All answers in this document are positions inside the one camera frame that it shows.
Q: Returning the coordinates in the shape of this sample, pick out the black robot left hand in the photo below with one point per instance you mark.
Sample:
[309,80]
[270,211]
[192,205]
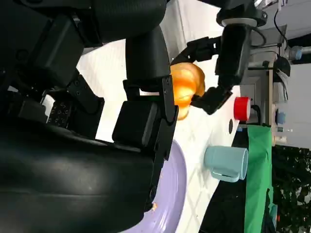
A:
[233,53]

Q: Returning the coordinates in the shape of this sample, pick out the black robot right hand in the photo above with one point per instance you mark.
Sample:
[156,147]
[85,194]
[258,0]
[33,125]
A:
[60,170]

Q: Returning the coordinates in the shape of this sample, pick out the orange striped toy bread roll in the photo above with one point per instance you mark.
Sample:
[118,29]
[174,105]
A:
[187,80]

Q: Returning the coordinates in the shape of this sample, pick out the white cabinet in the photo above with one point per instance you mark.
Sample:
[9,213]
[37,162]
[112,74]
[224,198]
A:
[255,89]

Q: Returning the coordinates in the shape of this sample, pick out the black and grey bag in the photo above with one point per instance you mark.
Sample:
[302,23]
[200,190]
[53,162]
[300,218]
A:
[281,66]

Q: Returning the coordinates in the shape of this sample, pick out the red emergency stop button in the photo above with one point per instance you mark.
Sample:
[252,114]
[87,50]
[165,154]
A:
[241,109]

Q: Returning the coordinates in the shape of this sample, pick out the clear plastic bottle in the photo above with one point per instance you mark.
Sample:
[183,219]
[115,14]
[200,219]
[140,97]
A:
[297,52]

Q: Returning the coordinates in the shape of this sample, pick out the black table grommet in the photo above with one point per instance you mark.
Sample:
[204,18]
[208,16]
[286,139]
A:
[231,126]

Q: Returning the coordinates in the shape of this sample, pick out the small blue cup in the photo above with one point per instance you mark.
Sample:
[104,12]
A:
[281,117]

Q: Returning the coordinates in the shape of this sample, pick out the pale green mug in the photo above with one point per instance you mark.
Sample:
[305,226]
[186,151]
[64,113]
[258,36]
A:
[226,161]

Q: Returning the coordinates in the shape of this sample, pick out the lilac plate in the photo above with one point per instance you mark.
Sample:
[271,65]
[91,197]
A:
[170,194]

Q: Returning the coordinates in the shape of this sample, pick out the green cloth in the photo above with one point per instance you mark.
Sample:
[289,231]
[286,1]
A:
[257,170]

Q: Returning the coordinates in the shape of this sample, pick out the dark green foliage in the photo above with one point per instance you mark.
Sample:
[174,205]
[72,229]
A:
[291,189]

